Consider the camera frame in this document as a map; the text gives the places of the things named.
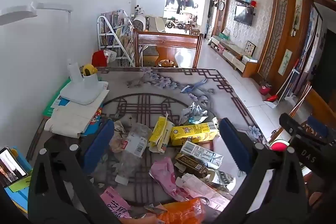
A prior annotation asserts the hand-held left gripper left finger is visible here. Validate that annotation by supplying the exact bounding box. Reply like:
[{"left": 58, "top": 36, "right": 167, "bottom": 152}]
[{"left": 28, "top": 118, "right": 121, "bottom": 224}]

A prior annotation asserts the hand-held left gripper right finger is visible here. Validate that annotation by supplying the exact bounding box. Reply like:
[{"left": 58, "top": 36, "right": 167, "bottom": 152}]
[{"left": 213, "top": 117, "right": 308, "bottom": 224}]

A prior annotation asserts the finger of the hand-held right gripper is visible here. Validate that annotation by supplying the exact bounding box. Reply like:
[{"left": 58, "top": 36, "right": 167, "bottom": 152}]
[
  {"left": 307, "top": 115, "right": 330, "bottom": 136},
  {"left": 279, "top": 113, "right": 329, "bottom": 145}
]

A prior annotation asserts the green basin with red inside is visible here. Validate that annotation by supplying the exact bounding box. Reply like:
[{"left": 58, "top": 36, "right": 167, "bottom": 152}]
[{"left": 271, "top": 141, "right": 288, "bottom": 152}]

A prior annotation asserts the white milk carton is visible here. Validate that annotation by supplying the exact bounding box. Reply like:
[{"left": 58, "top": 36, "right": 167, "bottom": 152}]
[{"left": 180, "top": 140, "right": 224, "bottom": 170}]

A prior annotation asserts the large yellow drink carton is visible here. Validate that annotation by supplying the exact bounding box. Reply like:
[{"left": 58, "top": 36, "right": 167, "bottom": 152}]
[{"left": 170, "top": 121, "right": 219, "bottom": 146}]

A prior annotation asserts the small yellow carton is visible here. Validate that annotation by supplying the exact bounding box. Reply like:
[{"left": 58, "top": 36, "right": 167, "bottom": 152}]
[{"left": 148, "top": 112, "right": 175, "bottom": 154}]

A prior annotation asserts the carved wooden chair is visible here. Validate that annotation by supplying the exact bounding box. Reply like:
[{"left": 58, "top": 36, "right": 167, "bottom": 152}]
[{"left": 268, "top": 87, "right": 336, "bottom": 151}]

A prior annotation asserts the colourful blue picture book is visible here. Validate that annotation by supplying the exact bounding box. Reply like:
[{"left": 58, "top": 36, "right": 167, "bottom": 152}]
[{"left": 79, "top": 108, "right": 103, "bottom": 138}]

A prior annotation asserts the black white crumpled carton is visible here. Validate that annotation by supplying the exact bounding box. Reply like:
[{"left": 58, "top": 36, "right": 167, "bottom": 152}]
[{"left": 209, "top": 170, "right": 236, "bottom": 192}]

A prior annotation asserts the clear plastic bottle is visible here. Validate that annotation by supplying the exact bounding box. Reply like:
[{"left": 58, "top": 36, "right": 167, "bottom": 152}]
[{"left": 115, "top": 123, "right": 153, "bottom": 186}]

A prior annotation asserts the white folded paper stack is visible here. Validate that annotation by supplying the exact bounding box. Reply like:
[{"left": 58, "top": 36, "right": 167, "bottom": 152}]
[{"left": 43, "top": 89, "right": 110, "bottom": 138}]

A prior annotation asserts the red bucket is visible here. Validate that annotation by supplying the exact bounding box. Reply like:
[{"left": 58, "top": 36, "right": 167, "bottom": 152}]
[{"left": 258, "top": 83, "right": 272, "bottom": 96}]

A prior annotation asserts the brown carton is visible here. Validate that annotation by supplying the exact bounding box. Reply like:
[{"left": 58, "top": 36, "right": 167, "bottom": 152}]
[{"left": 175, "top": 153, "right": 208, "bottom": 179}]

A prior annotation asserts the white desk lamp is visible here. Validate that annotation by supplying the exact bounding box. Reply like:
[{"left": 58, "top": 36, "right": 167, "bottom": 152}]
[{"left": 0, "top": 1, "right": 106, "bottom": 106}]

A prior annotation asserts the crumpled silver foil wrapper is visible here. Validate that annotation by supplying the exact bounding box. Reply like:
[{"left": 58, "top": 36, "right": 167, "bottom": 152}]
[{"left": 180, "top": 102, "right": 209, "bottom": 119}]

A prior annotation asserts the pink white paper wrapper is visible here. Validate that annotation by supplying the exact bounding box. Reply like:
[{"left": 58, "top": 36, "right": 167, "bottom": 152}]
[{"left": 175, "top": 173, "right": 232, "bottom": 212}]

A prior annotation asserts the pink printed packet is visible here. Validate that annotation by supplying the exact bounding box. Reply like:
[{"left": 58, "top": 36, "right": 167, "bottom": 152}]
[{"left": 100, "top": 186, "right": 132, "bottom": 220}]

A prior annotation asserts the green book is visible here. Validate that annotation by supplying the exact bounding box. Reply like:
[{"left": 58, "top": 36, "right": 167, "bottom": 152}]
[{"left": 43, "top": 78, "right": 72, "bottom": 117}]

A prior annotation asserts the small green framed painting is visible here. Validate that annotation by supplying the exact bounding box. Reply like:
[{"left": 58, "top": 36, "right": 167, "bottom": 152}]
[{"left": 277, "top": 49, "right": 293, "bottom": 76}]

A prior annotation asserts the white pen holder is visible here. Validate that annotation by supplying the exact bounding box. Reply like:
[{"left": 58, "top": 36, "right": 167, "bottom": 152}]
[{"left": 82, "top": 72, "right": 100, "bottom": 89}]

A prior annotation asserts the pink plastic bag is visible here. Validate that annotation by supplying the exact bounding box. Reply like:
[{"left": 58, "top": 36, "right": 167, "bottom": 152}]
[{"left": 149, "top": 157, "right": 185, "bottom": 201}]

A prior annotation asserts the floral patterned table cover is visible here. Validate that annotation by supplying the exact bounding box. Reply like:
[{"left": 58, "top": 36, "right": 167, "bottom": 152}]
[{"left": 26, "top": 67, "right": 271, "bottom": 224}]

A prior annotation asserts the yellow toy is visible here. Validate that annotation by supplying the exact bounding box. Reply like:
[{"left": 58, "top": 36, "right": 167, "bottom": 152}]
[{"left": 82, "top": 64, "right": 98, "bottom": 77}]

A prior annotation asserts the colourful door poster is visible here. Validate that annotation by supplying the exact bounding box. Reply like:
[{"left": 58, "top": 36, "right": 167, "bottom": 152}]
[{"left": 299, "top": 3, "right": 323, "bottom": 93}]

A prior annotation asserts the orange plastic bag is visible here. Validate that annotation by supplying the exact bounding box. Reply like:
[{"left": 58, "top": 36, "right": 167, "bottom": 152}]
[{"left": 123, "top": 197, "right": 206, "bottom": 224}]

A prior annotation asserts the red bag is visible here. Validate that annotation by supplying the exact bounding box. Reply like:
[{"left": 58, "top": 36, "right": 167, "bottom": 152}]
[{"left": 92, "top": 50, "right": 108, "bottom": 67}]

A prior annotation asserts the geometric framed picture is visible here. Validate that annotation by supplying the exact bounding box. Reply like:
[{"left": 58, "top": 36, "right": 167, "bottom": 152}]
[{"left": 245, "top": 41, "right": 257, "bottom": 57}]

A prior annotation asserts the wooden television cabinet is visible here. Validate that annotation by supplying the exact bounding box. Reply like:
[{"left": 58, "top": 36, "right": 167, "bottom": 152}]
[{"left": 210, "top": 35, "right": 259, "bottom": 78}]

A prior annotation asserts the smartphone with lit screen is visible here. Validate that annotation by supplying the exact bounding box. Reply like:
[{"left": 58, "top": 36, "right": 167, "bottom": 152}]
[{"left": 0, "top": 146, "right": 28, "bottom": 188}]

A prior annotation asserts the white plastic packet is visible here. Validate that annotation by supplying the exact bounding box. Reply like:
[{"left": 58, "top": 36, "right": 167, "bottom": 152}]
[{"left": 103, "top": 48, "right": 117, "bottom": 62}]

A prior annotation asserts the white book rack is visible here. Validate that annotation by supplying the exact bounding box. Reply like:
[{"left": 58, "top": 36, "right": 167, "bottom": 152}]
[{"left": 97, "top": 10, "right": 136, "bottom": 67}]

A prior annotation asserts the wooden dining chair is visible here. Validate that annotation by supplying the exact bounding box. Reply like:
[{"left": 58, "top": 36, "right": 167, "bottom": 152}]
[{"left": 133, "top": 28, "right": 204, "bottom": 68}]

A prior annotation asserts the white fan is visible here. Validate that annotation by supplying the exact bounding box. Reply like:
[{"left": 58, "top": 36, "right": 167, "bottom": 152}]
[{"left": 132, "top": 16, "right": 146, "bottom": 30}]

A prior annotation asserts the white balance bike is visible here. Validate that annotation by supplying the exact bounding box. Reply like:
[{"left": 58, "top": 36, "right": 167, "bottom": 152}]
[{"left": 165, "top": 18, "right": 184, "bottom": 30}]

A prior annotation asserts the hanging laundry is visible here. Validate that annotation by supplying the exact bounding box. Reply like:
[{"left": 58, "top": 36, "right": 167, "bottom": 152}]
[{"left": 164, "top": 0, "right": 199, "bottom": 13}]

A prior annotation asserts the tall wall scroll painting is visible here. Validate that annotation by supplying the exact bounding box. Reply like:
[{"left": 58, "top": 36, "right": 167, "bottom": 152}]
[{"left": 291, "top": 0, "right": 304, "bottom": 37}]

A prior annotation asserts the wall television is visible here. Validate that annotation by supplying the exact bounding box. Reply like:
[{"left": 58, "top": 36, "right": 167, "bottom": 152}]
[{"left": 234, "top": 5, "right": 254, "bottom": 26}]

